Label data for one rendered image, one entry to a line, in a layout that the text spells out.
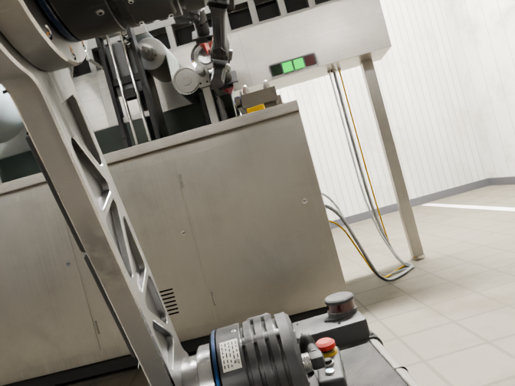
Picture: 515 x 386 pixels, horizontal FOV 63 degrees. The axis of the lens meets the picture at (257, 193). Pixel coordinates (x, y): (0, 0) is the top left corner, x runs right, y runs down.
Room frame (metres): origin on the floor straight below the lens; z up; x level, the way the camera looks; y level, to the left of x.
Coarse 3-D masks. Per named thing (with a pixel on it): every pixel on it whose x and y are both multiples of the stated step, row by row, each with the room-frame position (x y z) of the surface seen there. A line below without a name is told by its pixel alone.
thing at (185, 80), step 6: (180, 72) 1.93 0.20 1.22; (186, 72) 1.93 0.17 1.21; (192, 72) 1.93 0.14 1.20; (174, 78) 1.93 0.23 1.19; (180, 78) 1.93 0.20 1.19; (186, 78) 1.93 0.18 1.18; (192, 78) 1.93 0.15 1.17; (174, 84) 1.93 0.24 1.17; (180, 84) 1.93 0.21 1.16; (186, 84) 1.93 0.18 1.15; (192, 84) 1.93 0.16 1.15; (180, 90) 1.93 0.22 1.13; (186, 90) 1.93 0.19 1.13; (192, 90) 1.92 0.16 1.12
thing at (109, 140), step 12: (228, 96) 2.25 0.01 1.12; (180, 108) 2.27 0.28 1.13; (192, 108) 2.26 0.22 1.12; (228, 108) 2.25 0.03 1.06; (168, 120) 2.27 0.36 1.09; (180, 120) 2.27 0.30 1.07; (192, 120) 2.26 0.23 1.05; (204, 120) 2.26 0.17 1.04; (96, 132) 2.31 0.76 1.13; (108, 132) 2.30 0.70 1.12; (120, 132) 2.30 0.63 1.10; (144, 132) 2.29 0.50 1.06; (108, 144) 2.30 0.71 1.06; (120, 144) 2.30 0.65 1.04; (132, 144) 2.29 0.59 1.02
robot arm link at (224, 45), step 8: (232, 0) 1.34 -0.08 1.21; (216, 8) 1.38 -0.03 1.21; (224, 8) 1.38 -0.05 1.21; (232, 8) 1.39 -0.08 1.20; (216, 16) 1.42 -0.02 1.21; (224, 16) 1.43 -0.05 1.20; (216, 24) 1.47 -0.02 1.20; (224, 24) 1.47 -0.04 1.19; (216, 32) 1.53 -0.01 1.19; (224, 32) 1.53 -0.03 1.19; (216, 40) 1.58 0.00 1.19; (224, 40) 1.58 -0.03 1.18; (216, 48) 1.64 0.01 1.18; (224, 48) 1.64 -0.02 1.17; (216, 56) 1.71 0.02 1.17; (224, 56) 1.70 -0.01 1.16
